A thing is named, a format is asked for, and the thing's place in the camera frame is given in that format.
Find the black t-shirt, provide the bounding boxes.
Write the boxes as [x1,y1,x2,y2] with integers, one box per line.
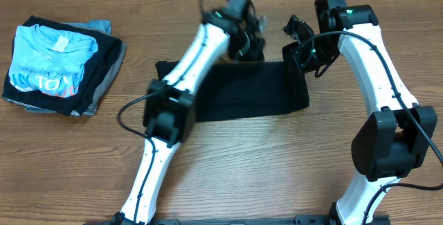
[154,60,310,123]

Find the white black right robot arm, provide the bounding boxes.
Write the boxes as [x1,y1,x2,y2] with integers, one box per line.
[282,0,437,224]

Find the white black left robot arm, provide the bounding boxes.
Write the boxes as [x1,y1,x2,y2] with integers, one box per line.
[110,0,265,224]

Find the grey folded garment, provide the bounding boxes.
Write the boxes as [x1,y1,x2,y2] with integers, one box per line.
[69,20,127,116]

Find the light blue printed t-shirt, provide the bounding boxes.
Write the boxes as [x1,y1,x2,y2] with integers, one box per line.
[8,24,98,98]

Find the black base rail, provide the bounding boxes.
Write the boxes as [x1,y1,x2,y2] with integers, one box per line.
[150,215,327,225]

